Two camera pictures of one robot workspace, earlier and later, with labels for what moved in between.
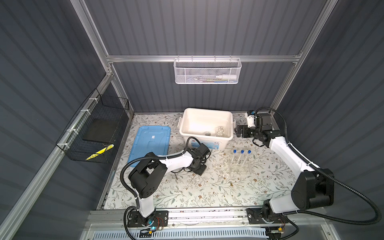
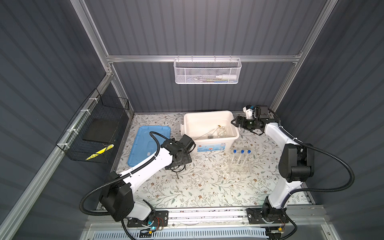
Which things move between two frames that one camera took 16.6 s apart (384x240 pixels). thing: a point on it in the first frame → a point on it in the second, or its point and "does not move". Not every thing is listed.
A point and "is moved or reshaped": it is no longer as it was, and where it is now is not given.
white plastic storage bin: x=213 y=127 is moved or reshaped
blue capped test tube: x=233 y=159 does not move
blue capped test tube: x=239 y=161 does not move
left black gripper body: x=200 y=169 → x=187 y=158
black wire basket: x=92 y=136 does not move
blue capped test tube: x=249 y=152 does not move
